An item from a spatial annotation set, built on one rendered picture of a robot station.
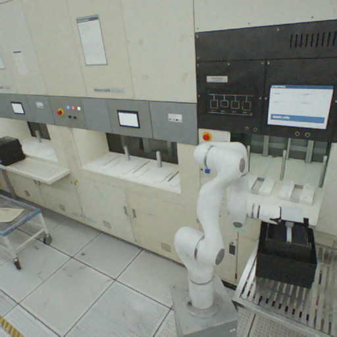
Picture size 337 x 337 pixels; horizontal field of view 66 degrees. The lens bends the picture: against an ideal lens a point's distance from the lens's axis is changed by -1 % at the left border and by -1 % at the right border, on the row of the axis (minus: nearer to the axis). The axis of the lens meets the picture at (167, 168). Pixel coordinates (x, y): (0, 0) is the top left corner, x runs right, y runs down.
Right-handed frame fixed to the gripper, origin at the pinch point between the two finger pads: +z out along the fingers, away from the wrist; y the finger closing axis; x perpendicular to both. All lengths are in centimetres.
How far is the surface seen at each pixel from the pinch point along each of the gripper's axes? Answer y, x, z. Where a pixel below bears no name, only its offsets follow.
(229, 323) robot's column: 41, -37, -22
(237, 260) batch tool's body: -33, -73, -29
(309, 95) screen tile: -26, 55, 2
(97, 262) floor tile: -25, -109, -163
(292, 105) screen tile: -28, 49, -5
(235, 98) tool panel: -33, 52, -34
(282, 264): 13.5, -20.1, -1.6
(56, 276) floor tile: 3, -109, -192
